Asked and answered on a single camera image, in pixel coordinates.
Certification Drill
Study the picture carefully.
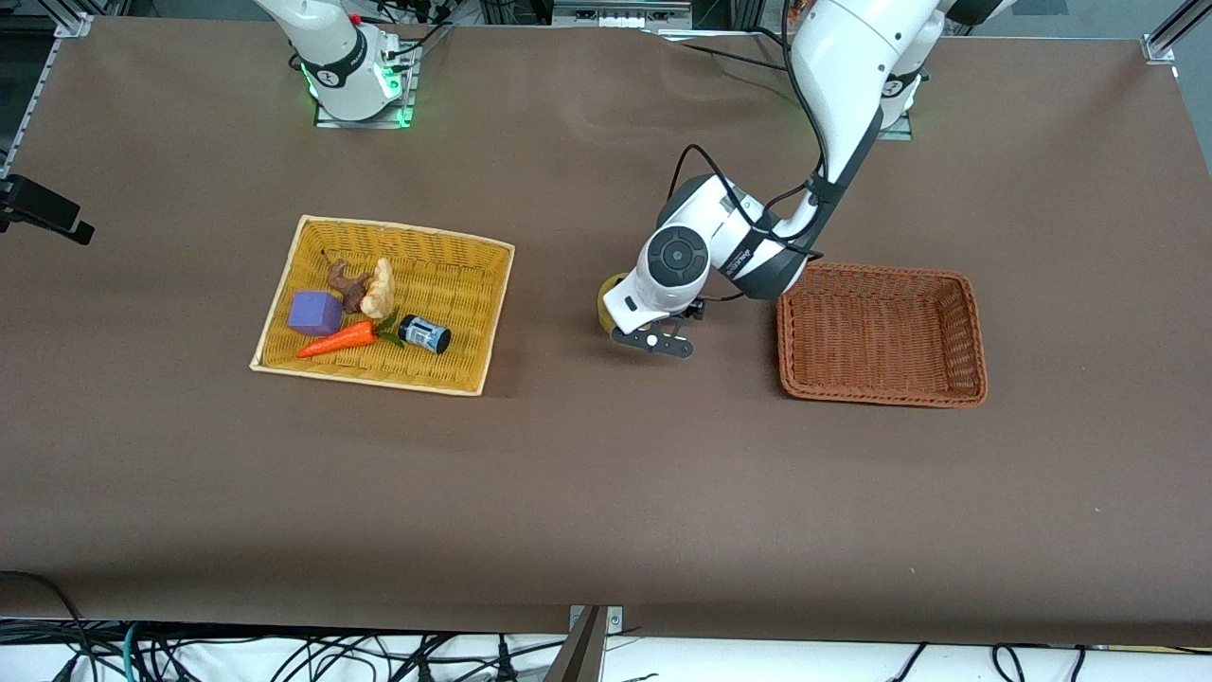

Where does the clear yellowish tape roll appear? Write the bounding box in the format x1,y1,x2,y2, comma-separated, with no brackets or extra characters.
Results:
596,273,632,335

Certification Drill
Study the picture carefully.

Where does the brown wicker basket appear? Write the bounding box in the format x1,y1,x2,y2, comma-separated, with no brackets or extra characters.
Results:
776,262,989,408

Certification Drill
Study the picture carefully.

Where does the yellow wicker basket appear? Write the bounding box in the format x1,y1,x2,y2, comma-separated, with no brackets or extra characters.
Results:
249,214,517,397

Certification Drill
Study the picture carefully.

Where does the small black blue-label bottle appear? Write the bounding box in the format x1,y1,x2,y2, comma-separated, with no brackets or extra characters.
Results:
397,314,453,355

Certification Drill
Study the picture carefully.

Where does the purple foam cube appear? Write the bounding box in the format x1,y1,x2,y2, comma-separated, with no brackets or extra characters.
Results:
287,290,344,337

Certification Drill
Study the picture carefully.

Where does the brown ginger root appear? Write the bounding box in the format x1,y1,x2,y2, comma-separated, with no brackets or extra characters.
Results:
320,248,372,314

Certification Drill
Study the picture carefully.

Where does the grey control box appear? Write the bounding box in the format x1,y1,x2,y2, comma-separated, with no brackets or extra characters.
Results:
551,0,694,29

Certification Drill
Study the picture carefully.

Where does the beige ginger piece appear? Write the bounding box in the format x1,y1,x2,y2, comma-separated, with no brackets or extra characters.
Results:
360,257,398,320

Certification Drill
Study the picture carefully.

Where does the orange toy carrot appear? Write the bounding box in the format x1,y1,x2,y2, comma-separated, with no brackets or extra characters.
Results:
296,317,404,360

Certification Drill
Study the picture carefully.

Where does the dark grey angled bar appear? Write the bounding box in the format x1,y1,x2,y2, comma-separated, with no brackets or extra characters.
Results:
544,606,608,682

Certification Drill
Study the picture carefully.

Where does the aluminium frame rail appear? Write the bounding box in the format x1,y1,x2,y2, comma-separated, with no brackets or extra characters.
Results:
0,9,96,181

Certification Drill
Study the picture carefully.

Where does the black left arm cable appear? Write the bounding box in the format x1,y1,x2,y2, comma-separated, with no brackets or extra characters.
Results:
668,0,834,257

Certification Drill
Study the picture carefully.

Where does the black cable on table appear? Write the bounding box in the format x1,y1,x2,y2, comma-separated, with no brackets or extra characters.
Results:
653,27,792,75

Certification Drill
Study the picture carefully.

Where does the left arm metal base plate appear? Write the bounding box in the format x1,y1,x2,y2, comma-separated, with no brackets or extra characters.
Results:
876,57,916,141

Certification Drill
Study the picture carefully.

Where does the metal table edge bracket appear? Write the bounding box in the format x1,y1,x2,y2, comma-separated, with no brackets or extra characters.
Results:
568,604,625,637

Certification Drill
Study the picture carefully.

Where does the black looping floor cable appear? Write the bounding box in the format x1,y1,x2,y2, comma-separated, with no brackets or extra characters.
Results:
0,570,96,682

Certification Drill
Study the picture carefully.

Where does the aluminium frame corner bracket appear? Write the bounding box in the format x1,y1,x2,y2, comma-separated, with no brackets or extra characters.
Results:
1141,0,1212,65

